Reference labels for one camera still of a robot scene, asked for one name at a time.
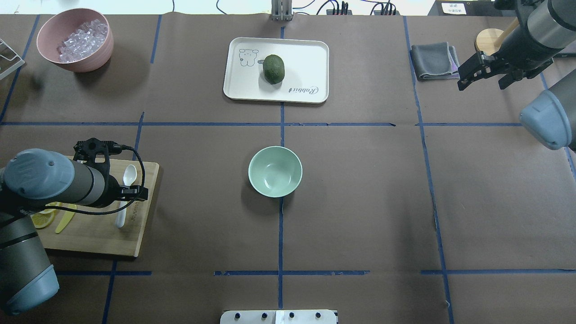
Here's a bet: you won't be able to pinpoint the green avocado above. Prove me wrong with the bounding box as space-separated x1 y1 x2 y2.
262 54 286 85

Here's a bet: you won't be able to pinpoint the yellow plastic knife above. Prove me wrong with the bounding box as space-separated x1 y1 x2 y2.
55 204 77 234

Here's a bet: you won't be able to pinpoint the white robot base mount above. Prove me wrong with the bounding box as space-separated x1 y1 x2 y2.
220 309 339 324

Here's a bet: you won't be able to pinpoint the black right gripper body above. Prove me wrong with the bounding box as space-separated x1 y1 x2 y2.
477 43 554 90

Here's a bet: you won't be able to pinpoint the bamboo cutting board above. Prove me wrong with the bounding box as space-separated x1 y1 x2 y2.
37 162 160 257

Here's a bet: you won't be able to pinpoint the clear ice cubes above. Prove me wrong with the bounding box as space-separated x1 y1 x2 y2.
56 19 111 63

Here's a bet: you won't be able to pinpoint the grey folded cloth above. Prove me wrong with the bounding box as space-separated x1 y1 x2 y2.
410 42 459 81

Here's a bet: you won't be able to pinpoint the upper lemon slice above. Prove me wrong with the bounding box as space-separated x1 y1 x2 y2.
45 202 62 211

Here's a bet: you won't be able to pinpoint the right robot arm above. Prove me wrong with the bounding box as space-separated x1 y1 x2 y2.
457 0 576 150

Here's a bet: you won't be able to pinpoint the green bowl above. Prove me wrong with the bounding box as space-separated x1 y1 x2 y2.
247 146 304 198

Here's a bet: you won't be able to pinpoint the wooden mug stand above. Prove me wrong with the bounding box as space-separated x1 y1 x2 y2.
474 18 520 56

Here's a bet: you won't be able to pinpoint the pink bowl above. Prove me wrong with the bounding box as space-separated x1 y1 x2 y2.
36 8 114 72

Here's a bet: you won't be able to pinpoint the white rabbit tray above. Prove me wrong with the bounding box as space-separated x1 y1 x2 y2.
223 37 329 104

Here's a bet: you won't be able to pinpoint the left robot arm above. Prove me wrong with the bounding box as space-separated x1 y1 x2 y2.
0 138 149 315

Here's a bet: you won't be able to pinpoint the white plastic spoon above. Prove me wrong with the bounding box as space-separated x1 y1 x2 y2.
115 164 138 228

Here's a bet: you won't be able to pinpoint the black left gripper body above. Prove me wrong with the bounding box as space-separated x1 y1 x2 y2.
73 138 118 180

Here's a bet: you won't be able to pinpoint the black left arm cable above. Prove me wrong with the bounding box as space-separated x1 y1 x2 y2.
27 143 147 216

